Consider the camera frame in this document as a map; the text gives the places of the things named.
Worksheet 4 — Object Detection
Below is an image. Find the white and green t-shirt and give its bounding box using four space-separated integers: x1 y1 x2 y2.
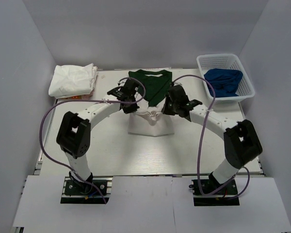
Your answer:
128 69 174 137

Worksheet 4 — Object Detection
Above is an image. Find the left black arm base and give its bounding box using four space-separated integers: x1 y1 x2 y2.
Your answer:
60 177 112 204

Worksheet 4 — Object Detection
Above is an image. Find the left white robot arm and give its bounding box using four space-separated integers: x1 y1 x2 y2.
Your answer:
56 78 146 194

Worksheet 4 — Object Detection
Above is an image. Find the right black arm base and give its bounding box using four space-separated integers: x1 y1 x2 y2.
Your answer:
189 176 241 207

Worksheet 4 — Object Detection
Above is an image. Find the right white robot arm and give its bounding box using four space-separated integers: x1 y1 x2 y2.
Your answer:
162 85 262 194

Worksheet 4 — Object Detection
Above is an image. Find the blue t-shirt in basket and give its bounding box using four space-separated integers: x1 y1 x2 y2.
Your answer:
204 68 243 98

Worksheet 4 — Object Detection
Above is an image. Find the white plastic basket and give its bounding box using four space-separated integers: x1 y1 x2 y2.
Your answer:
196 53 255 104

